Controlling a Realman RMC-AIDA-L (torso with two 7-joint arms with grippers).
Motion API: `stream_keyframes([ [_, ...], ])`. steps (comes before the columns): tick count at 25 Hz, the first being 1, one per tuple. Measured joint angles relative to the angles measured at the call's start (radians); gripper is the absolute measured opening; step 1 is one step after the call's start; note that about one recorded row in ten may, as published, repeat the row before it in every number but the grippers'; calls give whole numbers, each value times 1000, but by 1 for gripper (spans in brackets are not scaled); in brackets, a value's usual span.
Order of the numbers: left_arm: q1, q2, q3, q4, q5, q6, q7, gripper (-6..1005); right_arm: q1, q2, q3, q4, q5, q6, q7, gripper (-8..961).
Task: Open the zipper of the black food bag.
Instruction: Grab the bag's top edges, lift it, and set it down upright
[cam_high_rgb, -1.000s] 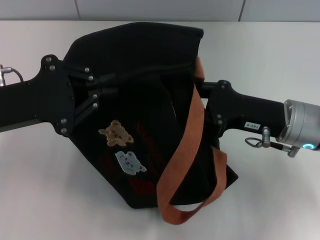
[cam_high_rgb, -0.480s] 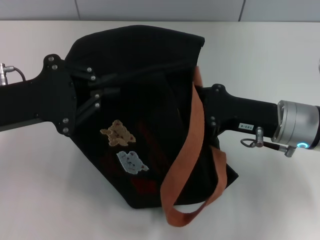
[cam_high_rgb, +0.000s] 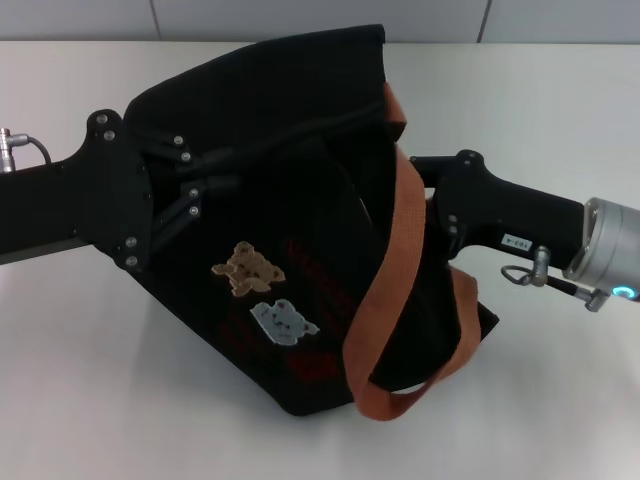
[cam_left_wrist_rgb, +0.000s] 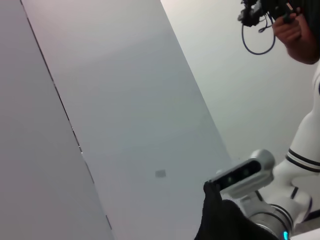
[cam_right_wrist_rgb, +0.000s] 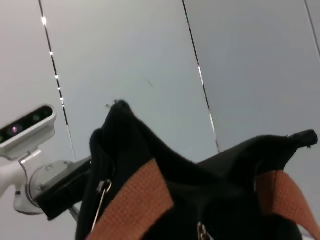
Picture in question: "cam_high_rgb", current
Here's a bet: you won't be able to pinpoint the wrist cable with connector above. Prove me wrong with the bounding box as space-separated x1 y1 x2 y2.
501 246 613 313
0 127 52 175

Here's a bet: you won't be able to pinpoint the right wrist cable with connector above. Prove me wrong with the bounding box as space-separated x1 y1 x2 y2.
501 246 613 313

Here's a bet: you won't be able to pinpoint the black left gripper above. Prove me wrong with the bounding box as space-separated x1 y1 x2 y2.
0 108 242 275

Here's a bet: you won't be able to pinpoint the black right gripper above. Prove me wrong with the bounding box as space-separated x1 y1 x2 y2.
408 148 587 272

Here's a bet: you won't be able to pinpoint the black food bag orange straps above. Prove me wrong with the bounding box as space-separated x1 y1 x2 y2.
122 23 501 424

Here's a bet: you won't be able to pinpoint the left wrist cable with connector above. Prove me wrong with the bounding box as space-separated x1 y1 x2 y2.
0 127 52 175

